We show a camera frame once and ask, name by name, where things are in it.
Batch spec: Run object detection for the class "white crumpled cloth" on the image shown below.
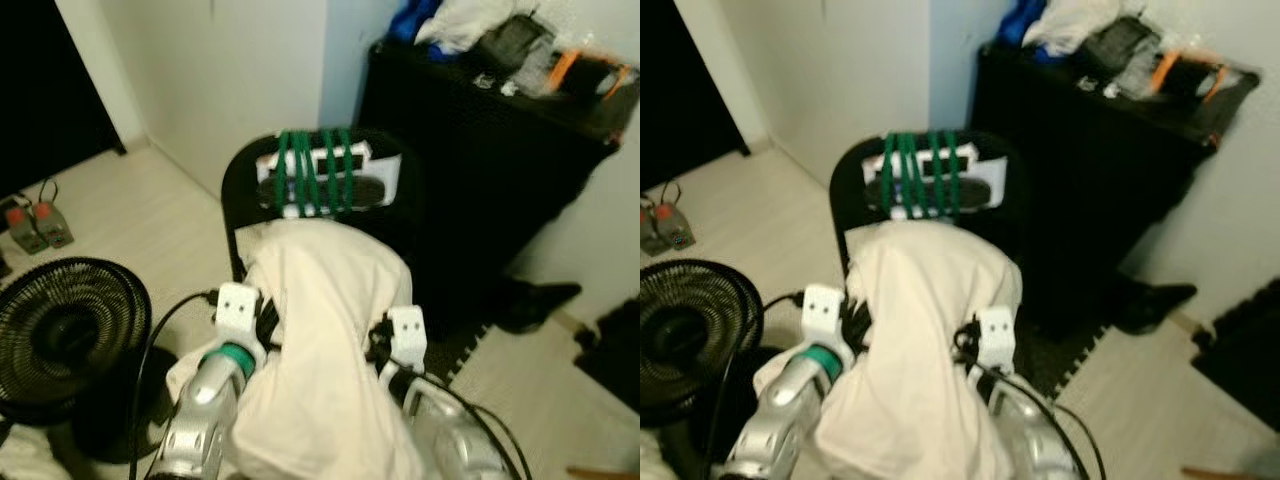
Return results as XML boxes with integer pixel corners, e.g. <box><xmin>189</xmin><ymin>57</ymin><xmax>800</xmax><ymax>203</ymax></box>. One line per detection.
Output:
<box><xmin>1024</xmin><ymin>0</ymin><xmax>1153</xmax><ymax>57</ymax></box>
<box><xmin>414</xmin><ymin>0</ymin><xmax>549</xmax><ymax>57</ymax></box>

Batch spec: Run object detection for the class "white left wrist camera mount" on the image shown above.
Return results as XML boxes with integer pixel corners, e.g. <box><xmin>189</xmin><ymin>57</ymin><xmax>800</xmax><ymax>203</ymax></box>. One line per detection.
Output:
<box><xmin>799</xmin><ymin>284</ymin><xmax>850</xmax><ymax>353</ymax></box>
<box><xmin>213</xmin><ymin>282</ymin><xmax>264</xmax><ymax>353</ymax></box>

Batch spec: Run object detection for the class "cream pillow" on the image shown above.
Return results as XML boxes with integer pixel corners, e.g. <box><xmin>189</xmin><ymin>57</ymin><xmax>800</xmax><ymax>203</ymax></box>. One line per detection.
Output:
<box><xmin>751</xmin><ymin>219</ymin><xmax>1024</xmax><ymax>480</ymax></box>
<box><xmin>164</xmin><ymin>217</ymin><xmax>428</xmax><ymax>480</ymax></box>

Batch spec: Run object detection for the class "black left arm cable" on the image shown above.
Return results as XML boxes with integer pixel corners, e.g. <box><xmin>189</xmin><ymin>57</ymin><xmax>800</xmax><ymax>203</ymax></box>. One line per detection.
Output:
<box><xmin>129</xmin><ymin>289</ymin><xmax>219</xmax><ymax>480</ymax></box>
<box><xmin>704</xmin><ymin>291</ymin><xmax>806</xmax><ymax>480</ymax></box>

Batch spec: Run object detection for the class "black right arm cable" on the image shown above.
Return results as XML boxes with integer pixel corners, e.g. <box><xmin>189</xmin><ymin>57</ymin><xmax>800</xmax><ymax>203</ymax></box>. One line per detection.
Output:
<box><xmin>395</xmin><ymin>355</ymin><xmax>537</xmax><ymax>480</ymax></box>
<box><xmin>975</xmin><ymin>355</ymin><xmax>1108</xmax><ymax>480</ymax></box>

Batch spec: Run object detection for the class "blue cloth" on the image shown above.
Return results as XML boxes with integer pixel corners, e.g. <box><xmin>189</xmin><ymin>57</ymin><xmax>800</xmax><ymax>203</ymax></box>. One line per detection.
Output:
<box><xmin>388</xmin><ymin>0</ymin><xmax>443</xmax><ymax>47</ymax></box>
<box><xmin>998</xmin><ymin>0</ymin><xmax>1049</xmax><ymax>47</ymax></box>

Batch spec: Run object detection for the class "green strap wrap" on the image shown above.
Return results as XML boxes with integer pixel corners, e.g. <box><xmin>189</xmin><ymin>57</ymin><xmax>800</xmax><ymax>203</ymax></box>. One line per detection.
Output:
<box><xmin>881</xmin><ymin>130</ymin><xmax>963</xmax><ymax>219</ymax></box>
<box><xmin>274</xmin><ymin>128</ymin><xmax>356</xmax><ymax>219</ymax></box>

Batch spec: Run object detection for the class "black shoe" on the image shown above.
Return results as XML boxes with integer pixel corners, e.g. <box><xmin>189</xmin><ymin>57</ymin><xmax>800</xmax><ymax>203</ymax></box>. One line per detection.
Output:
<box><xmin>1112</xmin><ymin>281</ymin><xmax>1198</xmax><ymax>337</ymax></box>
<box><xmin>496</xmin><ymin>280</ymin><xmax>583</xmax><ymax>335</ymax></box>

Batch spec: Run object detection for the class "black cabinet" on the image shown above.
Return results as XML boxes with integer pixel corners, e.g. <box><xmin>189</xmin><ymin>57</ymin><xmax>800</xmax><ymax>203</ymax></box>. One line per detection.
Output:
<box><xmin>968</xmin><ymin>40</ymin><xmax>1263</xmax><ymax>339</ymax></box>
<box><xmin>356</xmin><ymin>38</ymin><xmax>627</xmax><ymax>336</ymax></box>

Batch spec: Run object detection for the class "black chair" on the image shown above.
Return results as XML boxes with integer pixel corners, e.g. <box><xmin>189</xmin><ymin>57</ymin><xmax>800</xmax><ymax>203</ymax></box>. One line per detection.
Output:
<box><xmin>829</xmin><ymin>129</ymin><xmax>1033</xmax><ymax>336</ymax></box>
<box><xmin>220</xmin><ymin>127</ymin><xmax>423</xmax><ymax>336</ymax></box>

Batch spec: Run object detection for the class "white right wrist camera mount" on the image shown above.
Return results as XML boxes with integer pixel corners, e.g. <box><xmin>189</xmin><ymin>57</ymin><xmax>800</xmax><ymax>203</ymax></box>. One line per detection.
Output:
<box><xmin>387</xmin><ymin>304</ymin><xmax>429</xmax><ymax>365</ymax></box>
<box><xmin>976</xmin><ymin>305</ymin><xmax>1019</xmax><ymax>368</ymax></box>

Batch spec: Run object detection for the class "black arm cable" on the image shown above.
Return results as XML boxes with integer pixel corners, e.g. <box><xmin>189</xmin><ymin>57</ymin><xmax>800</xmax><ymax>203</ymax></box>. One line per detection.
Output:
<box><xmin>395</xmin><ymin>355</ymin><xmax>537</xmax><ymax>480</ymax></box>
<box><xmin>704</xmin><ymin>291</ymin><xmax>806</xmax><ymax>480</ymax></box>
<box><xmin>975</xmin><ymin>355</ymin><xmax>1108</xmax><ymax>480</ymax></box>
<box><xmin>129</xmin><ymin>289</ymin><xmax>219</xmax><ymax>480</ymax></box>

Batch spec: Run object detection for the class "black foam floor mat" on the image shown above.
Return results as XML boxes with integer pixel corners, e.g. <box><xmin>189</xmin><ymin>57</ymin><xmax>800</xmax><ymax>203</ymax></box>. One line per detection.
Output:
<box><xmin>1189</xmin><ymin>274</ymin><xmax>1280</xmax><ymax>408</ymax></box>
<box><xmin>574</xmin><ymin>298</ymin><xmax>641</xmax><ymax>389</ymax></box>

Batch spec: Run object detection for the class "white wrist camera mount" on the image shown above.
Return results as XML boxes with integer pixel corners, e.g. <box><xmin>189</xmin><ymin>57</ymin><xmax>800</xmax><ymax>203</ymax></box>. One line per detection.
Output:
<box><xmin>387</xmin><ymin>304</ymin><xmax>429</xmax><ymax>365</ymax></box>
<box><xmin>976</xmin><ymin>305</ymin><xmax>1019</xmax><ymax>368</ymax></box>
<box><xmin>213</xmin><ymin>282</ymin><xmax>264</xmax><ymax>353</ymax></box>
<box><xmin>799</xmin><ymin>284</ymin><xmax>850</xmax><ymax>353</ymax></box>

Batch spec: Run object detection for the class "black floor fan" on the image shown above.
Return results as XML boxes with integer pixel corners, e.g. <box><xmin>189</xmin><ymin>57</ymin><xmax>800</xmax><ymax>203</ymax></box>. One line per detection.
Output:
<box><xmin>0</xmin><ymin>256</ymin><xmax>183</xmax><ymax>467</ymax></box>
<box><xmin>640</xmin><ymin>259</ymin><xmax>769</xmax><ymax>456</ymax></box>

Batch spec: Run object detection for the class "black bag with orange straps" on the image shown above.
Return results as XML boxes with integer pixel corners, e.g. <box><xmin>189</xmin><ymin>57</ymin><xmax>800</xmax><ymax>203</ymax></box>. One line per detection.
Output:
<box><xmin>1072</xmin><ymin>14</ymin><xmax>1256</xmax><ymax>109</ymax></box>
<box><xmin>472</xmin><ymin>14</ymin><xmax>641</xmax><ymax>109</ymax></box>

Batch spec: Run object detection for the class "white and black strapped device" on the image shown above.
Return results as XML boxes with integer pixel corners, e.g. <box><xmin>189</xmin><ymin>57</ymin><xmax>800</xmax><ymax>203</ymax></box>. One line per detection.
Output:
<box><xmin>255</xmin><ymin>140</ymin><xmax>403</xmax><ymax>219</ymax></box>
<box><xmin>864</xmin><ymin>143</ymin><xmax>1007</xmax><ymax>221</ymax></box>

